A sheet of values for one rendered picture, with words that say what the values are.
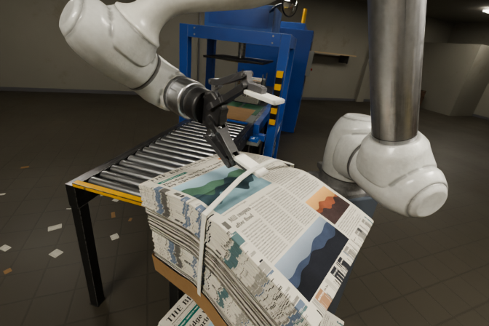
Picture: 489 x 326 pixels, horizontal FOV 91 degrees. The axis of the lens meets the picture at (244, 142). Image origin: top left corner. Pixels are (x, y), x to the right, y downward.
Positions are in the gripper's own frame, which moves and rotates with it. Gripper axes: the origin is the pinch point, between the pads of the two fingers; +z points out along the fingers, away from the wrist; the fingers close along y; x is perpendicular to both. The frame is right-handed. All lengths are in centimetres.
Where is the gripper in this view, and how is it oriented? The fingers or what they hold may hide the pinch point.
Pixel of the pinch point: (266, 136)
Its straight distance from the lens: 43.9
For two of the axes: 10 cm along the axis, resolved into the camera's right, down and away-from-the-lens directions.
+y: -1.6, 8.8, 4.4
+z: 7.5, 4.0, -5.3
